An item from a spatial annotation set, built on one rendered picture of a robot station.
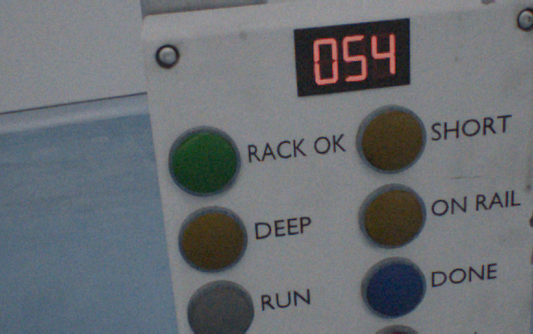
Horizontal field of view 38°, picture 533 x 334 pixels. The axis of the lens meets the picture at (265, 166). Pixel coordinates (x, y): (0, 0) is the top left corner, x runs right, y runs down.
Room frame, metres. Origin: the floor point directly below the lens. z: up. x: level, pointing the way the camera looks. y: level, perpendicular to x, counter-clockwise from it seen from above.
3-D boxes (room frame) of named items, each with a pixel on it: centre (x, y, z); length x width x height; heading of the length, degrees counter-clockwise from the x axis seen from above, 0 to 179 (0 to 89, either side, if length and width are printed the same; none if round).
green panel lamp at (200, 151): (0.30, 0.02, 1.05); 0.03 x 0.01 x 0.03; 97
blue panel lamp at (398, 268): (0.31, -0.05, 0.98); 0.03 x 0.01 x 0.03; 97
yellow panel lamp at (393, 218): (0.31, -0.05, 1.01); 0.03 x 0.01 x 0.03; 97
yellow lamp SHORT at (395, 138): (0.31, -0.05, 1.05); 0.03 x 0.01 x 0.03; 97
